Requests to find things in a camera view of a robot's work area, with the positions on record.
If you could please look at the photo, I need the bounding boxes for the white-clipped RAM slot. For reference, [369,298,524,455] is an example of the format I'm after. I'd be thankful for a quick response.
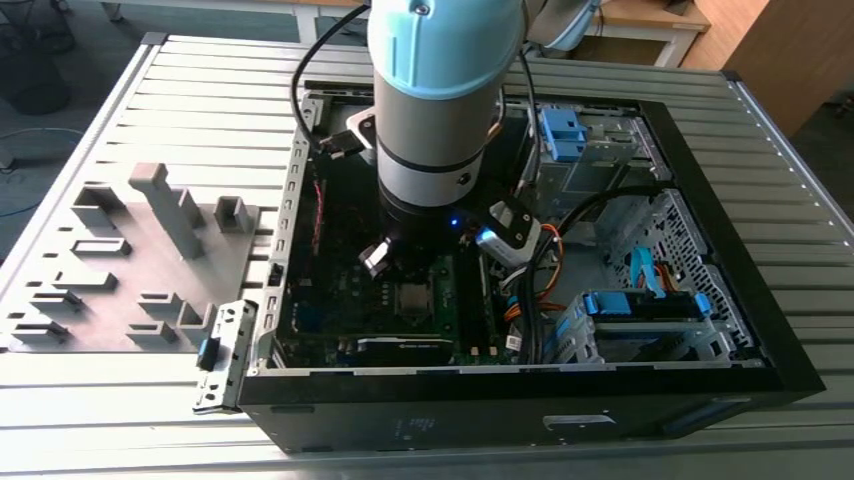
[461,259,479,359]

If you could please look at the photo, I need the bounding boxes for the green motherboard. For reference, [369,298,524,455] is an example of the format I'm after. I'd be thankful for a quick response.
[283,199,532,367]

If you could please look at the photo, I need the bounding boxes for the tall silver drive cage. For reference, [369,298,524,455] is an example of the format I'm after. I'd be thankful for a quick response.
[523,102,674,221]

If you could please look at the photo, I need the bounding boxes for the grey power supply unit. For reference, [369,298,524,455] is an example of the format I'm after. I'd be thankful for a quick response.
[309,99,380,221]

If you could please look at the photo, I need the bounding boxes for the hard disk in blue carrier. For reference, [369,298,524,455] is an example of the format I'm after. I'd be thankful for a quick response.
[581,289,714,324]

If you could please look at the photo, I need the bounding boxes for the black PC case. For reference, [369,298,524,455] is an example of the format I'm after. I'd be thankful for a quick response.
[236,79,828,455]

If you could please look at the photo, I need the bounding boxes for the silver disk bay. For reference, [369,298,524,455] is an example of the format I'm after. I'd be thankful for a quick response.
[540,288,759,365]

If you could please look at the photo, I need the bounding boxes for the grey parts rack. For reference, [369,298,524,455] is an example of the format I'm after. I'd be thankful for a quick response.
[0,162,281,354]

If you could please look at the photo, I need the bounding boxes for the wooden desk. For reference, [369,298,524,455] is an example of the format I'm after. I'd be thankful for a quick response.
[572,0,712,69]

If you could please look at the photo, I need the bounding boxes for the wooden cabinet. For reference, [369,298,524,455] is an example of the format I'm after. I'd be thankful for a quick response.
[679,0,854,139]

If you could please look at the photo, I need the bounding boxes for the black bag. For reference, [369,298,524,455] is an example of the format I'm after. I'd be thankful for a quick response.
[0,0,76,117]

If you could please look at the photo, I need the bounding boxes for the small silver wrist camera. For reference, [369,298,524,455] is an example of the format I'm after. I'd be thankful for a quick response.
[356,240,393,278]

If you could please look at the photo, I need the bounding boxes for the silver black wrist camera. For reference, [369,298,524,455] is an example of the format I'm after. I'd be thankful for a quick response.
[473,198,543,265]

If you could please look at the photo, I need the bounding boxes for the white grey wire bundle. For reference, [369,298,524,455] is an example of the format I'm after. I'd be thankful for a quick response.
[499,264,529,292]

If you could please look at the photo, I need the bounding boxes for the red black fan wire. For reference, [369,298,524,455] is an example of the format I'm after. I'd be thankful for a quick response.
[311,177,329,284]

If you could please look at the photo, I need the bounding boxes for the orange red power wire bundle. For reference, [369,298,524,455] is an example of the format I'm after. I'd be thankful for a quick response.
[496,222,568,321]

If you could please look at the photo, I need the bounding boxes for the black camera cable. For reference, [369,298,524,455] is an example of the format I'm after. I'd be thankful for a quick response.
[513,52,543,174]
[291,2,372,161]

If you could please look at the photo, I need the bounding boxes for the blue drive bracket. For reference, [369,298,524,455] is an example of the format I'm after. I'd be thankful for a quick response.
[540,107,589,164]

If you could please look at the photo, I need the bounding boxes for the blue data wire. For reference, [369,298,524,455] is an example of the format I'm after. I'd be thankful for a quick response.
[628,246,662,301]

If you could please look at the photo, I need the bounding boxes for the metal bracket with blue latch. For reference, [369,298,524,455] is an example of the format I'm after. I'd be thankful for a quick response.
[190,298,260,416]

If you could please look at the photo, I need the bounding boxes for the red orange disk wire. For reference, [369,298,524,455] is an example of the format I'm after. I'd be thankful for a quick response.
[654,263,680,297]

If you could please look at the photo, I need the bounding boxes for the white desk frame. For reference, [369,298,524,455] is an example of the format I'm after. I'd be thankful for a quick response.
[98,0,372,46]

